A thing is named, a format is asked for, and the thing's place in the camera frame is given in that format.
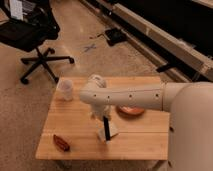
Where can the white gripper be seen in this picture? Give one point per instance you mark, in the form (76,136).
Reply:
(102,111)

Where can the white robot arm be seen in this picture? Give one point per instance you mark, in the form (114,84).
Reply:
(190,105)

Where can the white sponge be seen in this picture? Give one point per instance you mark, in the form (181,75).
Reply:
(113,131)

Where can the orange bowl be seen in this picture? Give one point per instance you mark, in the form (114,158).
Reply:
(132,111)

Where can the wooden table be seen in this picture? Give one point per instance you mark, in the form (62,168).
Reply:
(143,137)

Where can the translucent plastic cup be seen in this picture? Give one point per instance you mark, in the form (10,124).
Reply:
(65,88)

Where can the red chili pepper toy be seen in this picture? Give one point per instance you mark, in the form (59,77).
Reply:
(62,144)

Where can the black bag on floor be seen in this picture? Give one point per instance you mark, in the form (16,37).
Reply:
(115,36)

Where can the black office chair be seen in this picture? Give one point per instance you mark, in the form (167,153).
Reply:
(29,34)

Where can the long grey bench rail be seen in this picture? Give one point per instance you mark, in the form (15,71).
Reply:
(180,32)

